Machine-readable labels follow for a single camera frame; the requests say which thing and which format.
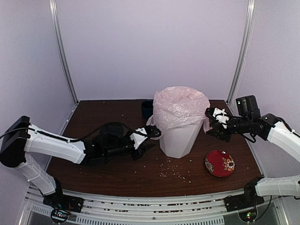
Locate aluminium corner post left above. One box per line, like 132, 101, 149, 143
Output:
49, 0, 79, 105

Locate aluminium corner post right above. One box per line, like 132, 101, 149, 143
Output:
226, 0, 257, 106

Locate red floral plate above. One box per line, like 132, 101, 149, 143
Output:
204, 150, 235, 178

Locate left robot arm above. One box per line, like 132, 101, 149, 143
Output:
0, 116, 161, 218

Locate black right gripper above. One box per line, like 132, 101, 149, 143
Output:
206, 116, 251, 143

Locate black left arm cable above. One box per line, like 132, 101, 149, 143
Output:
0, 121, 162, 143

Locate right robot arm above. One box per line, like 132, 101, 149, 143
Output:
204, 95, 300, 212

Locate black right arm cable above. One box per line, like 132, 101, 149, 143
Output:
242, 133, 257, 143

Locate aluminium front rail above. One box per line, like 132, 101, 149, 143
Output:
17, 185, 289, 225

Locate white faceted trash bin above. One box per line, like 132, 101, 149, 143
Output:
159, 121, 203, 158

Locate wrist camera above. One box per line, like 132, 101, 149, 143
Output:
129, 125, 162, 150
205, 107, 230, 129

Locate translucent pink plastic bag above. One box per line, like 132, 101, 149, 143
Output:
146, 86, 210, 135

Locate aluminium corner post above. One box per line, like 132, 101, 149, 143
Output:
226, 0, 257, 106
49, 0, 79, 105

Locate left base circuit board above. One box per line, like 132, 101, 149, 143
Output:
50, 209, 70, 223

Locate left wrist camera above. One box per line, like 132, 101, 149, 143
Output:
129, 125, 162, 150

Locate dark blue enamel mug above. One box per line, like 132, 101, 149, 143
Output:
141, 100, 153, 119

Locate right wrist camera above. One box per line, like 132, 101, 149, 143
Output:
205, 107, 230, 129

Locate right base circuit board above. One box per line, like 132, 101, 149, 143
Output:
239, 209, 258, 223

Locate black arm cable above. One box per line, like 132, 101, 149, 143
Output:
242, 133, 257, 143
0, 121, 162, 143

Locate base circuit board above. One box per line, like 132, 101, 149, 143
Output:
50, 209, 70, 223
239, 209, 258, 223

